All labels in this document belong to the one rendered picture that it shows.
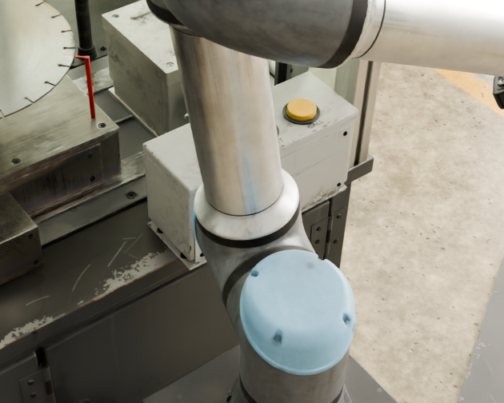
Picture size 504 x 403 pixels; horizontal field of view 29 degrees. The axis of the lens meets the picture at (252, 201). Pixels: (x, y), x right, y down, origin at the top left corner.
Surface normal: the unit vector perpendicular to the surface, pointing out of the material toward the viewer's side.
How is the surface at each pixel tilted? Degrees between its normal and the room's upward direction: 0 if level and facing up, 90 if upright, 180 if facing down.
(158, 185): 90
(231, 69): 90
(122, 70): 90
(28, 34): 0
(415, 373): 0
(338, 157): 90
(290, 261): 8
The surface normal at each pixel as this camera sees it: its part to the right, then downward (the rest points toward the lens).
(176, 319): 0.60, 0.57
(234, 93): 0.29, 0.67
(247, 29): -0.21, 0.73
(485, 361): 0.03, -0.72
